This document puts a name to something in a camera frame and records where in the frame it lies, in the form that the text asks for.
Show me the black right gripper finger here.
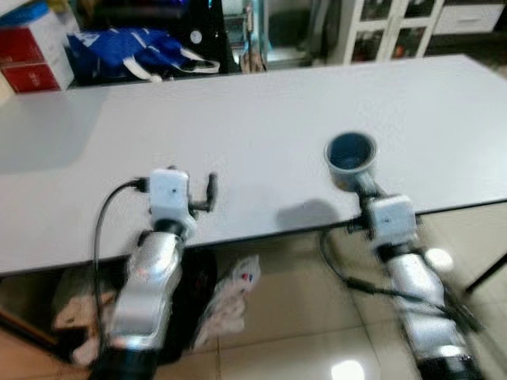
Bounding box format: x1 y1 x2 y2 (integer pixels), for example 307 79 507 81
353 174 388 208

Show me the blue round cup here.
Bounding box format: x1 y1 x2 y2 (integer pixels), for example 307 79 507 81
324 131 380 192

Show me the black bag with red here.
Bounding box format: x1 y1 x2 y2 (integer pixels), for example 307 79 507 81
161 249 219 367

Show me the white plastic bag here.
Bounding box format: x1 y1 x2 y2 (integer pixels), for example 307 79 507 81
193 254 263 351

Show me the black table leg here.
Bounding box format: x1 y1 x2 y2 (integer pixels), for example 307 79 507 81
466 253 507 293

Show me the brown slim figurine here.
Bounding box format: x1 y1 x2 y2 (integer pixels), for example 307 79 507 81
241 3 268 74

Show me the tall black appliance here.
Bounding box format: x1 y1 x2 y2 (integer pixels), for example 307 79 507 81
177 0 236 74

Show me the blue white fabric bag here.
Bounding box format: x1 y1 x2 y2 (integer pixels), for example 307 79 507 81
67 26 222 83

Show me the white glass door cabinet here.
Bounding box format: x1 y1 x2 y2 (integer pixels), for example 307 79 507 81
328 0 446 66

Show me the white drawer unit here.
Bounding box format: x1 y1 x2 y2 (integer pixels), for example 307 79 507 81
431 3 505 37

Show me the red white carton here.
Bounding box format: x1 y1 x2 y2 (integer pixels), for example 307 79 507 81
0 2 75 94

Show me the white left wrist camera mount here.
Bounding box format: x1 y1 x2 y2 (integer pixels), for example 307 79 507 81
148 168 196 236

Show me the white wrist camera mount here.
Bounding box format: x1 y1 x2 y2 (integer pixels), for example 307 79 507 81
368 195 419 247
148 168 196 236

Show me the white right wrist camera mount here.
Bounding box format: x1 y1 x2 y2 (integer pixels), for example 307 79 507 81
368 195 419 247

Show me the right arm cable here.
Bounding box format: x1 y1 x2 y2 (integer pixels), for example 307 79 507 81
318 228 448 310

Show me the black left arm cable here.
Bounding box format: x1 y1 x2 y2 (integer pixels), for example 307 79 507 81
92 178 153 353

